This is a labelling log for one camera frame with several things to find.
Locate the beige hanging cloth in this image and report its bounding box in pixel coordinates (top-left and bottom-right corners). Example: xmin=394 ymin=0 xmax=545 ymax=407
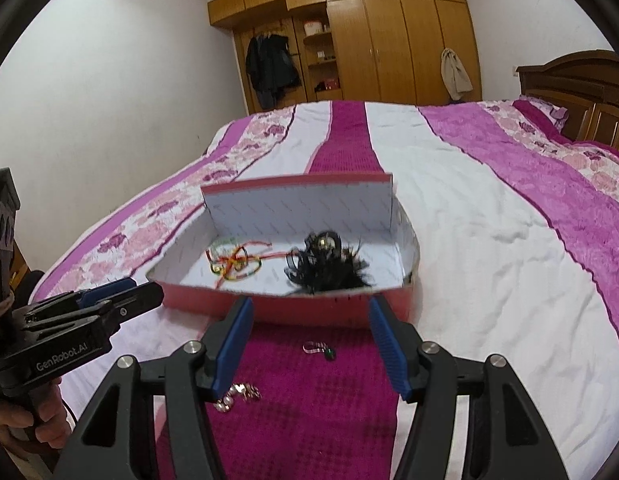
xmin=441 ymin=48 xmax=474 ymax=102

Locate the gold pearl brooch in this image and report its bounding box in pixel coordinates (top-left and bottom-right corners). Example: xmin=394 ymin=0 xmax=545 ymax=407
xmin=215 ymin=382 xmax=263 ymax=414

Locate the rainbow cord bracelet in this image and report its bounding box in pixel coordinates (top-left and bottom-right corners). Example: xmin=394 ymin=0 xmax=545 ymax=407
xmin=209 ymin=239 xmax=264 ymax=282

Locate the dark hanging jacket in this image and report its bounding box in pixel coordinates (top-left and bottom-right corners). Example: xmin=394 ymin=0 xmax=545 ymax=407
xmin=245 ymin=32 xmax=303 ymax=111

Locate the red cardboard box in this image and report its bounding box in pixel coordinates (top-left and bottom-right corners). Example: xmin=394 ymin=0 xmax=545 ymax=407
xmin=146 ymin=172 xmax=421 ymax=332

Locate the person's left hand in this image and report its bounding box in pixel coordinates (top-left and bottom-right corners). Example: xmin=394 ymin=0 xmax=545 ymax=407
xmin=0 ymin=395 xmax=65 ymax=467

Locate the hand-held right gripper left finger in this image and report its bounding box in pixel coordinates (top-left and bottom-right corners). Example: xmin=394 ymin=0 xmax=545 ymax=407
xmin=59 ymin=297 xmax=256 ymax=480

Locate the wooden wardrobe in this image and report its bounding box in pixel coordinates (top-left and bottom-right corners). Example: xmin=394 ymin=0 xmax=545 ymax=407
xmin=208 ymin=0 xmax=485 ymax=116

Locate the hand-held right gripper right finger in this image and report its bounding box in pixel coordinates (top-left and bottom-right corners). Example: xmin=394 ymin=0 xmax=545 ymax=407
xmin=368 ymin=296 xmax=558 ymax=480

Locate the red string bracelet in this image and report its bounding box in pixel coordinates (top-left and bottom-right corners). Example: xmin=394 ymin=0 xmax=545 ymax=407
xmin=206 ymin=240 xmax=301 ymax=286

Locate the floral pillow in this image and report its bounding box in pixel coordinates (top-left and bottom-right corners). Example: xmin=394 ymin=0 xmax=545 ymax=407
xmin=512 ymin=95 xmax=570 ymax=137

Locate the black feather hair clip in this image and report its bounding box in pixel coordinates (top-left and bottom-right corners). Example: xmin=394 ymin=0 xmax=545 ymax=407
xmin=284 ymin=230 xmax=376 ymax=297

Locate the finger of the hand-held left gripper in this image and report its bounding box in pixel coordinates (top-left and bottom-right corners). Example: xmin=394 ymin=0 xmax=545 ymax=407
xmin=75 ymin=277 xmax=139 ymax=307
xmin=24 ymin=281 xmax=165 ymax=323

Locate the floral pink bedspread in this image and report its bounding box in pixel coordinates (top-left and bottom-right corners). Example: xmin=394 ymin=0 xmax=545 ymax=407
xmin=34 ymin=99 xmax=619 ymax=480

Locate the wooden headboard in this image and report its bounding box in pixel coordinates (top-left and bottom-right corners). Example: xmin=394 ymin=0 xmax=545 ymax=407
xmin=516 ymin=50 xmax=619 ymax=157

